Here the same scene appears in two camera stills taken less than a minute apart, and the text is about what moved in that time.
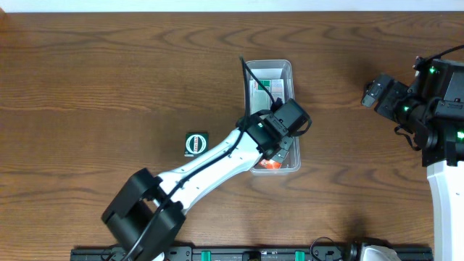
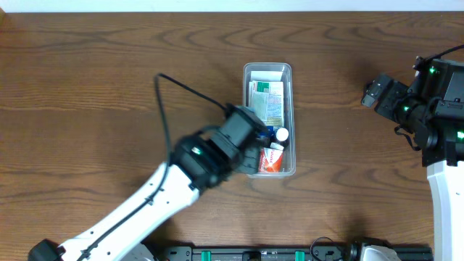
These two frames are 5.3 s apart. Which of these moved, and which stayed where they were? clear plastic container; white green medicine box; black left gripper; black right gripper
Moved: black left gripper
Stayed: white green medicine box; black right gripper; clear plastic container
